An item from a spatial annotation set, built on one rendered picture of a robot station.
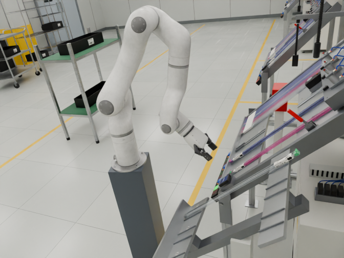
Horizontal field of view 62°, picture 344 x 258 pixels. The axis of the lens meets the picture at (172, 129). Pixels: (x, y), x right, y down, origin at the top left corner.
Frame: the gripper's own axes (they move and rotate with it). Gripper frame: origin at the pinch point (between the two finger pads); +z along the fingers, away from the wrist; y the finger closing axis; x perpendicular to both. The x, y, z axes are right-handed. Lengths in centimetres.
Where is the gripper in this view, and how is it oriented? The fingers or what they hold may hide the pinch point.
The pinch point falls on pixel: (211, 152)
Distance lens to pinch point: 139.3
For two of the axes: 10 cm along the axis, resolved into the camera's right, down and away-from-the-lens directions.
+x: 5.7, -5.5, -6.0
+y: -3.7, 4.8, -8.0
